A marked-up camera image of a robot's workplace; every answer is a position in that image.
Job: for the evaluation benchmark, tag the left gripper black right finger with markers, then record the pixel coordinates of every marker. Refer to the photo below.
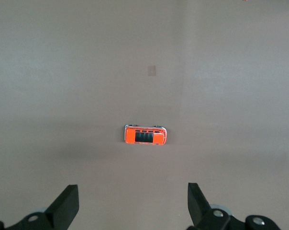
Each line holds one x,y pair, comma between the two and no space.
199,206

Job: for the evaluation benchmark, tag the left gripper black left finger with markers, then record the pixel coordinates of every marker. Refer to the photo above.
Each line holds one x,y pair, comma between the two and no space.
60,210

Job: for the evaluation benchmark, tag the orange toy bus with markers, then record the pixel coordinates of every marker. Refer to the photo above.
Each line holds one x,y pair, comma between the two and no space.
130,136

